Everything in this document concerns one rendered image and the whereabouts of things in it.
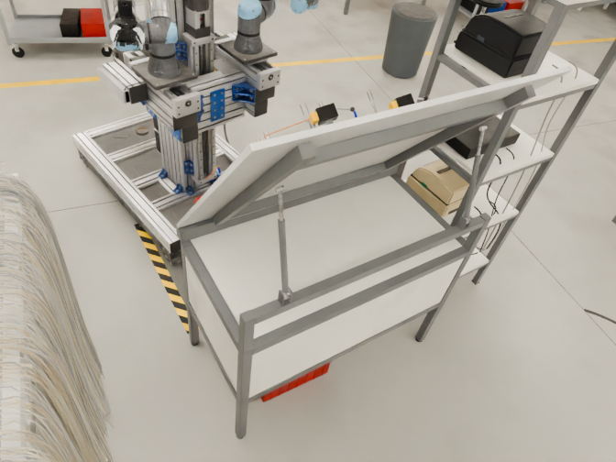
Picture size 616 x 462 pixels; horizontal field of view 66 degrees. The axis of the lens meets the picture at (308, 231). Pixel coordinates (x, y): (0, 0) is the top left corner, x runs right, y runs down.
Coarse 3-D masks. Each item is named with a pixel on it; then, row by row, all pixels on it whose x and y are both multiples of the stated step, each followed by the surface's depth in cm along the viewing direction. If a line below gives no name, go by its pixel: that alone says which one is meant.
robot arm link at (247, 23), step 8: (248, 0) 239; (256, 0) 239; (240, 8) 235; (248, 8) 234; (256, 8) 235; (264, 8) 243; (240, 16) 237; (248, 16) 236; (256, 16) 237; (264, 16) 244; (240, 24) 240; (248, 24) 238; (256, 24) 240; (248, 32) 241; (256, 32) 243
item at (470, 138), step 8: (488, 120) 239; (496, 120) 240; (472, 128) 232; (488, 128) 233; (512, 128) 236; (456, 136) 225; (464, 136) 226; (472, 136) 227; (488, 136) 229; (512, 136) 232; (448, 144) 229; (456, 144) 225; (464, 144) 221; (472, 144) 222; (488, 144) 224; (504, 144) 233; (464, 152) 223; (472, 152) 221; (480, 152) 225
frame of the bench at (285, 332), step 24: (408, 192) 243; (192, 264) 194; (432, 264) 210; (216, 288) 187; (384, 288) 198; (192, 312) 225; (216, 312) 184; (336, 312) 187; (432, 312) 256; (192, 336) 250; (264, 336) 175; (288, 336) 179; (216, 360) 212; (240, 360) 175; (240, 384) 186; (240, 408) 201; (240, 432) 220
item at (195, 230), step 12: (396, 168) 249; (360, 180) 239; (372, 180) 245; (324, 192) 231; (288, 204) 222; (240, 216) 210; (252, 216) 214; (180, 228) 198; (192, 228) 199; (204, 228) 203; (216, 228) 207
